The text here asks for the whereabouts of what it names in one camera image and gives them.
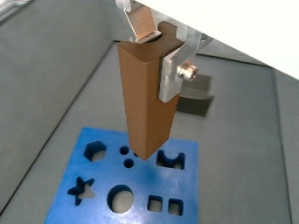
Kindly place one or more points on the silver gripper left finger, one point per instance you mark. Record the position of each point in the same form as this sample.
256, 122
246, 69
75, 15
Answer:
138, 17

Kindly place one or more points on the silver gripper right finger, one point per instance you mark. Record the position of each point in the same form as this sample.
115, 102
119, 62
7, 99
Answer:
178, 68

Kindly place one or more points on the brown arch prism block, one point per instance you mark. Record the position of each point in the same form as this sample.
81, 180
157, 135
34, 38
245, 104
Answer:
149, 115

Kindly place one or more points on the blue shape sorting board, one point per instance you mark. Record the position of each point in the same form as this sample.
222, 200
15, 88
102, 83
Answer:
111, 187

